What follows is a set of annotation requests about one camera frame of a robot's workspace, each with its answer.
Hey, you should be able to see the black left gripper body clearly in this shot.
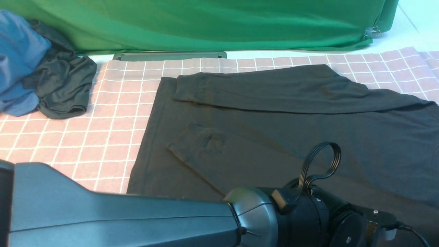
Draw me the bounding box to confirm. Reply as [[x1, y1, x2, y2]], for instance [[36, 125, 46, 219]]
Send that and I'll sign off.
[[319, 188, 397, 247]]

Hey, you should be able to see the gray long-sleeved shirt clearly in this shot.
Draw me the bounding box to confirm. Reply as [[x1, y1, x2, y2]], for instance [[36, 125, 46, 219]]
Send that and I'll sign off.
[[127, 64, 439, 247]]

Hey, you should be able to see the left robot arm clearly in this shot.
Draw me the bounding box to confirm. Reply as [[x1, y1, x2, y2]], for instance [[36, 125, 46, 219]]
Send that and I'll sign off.
[[1, 161, 401, 247]]

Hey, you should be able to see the metal binder clip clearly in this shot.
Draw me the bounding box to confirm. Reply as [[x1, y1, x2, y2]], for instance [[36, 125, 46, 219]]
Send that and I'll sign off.
[[363, 26, 381, 39]]

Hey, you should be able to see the pink checkered tablecloth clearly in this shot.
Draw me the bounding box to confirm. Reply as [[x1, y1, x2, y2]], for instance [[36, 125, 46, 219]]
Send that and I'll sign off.
[[0, 47, 438, 193]]

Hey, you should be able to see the dark green metal bar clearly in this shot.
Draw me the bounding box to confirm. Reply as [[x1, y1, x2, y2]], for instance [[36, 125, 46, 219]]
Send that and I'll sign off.
[[113, 51, 227, 62]]

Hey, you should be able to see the dark crumpled garment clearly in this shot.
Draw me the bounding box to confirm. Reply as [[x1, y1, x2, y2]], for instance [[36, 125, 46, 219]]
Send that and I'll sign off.
[[23, 19, 97, 119]]

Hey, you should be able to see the green backdrop cloth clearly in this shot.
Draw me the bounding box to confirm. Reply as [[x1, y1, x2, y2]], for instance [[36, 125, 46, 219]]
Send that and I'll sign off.
[[1, 0, 398, 54]]

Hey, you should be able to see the blue garment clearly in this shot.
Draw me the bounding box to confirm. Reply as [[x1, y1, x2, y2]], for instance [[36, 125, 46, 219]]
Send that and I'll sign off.
[[0, 10, 51, 117]]

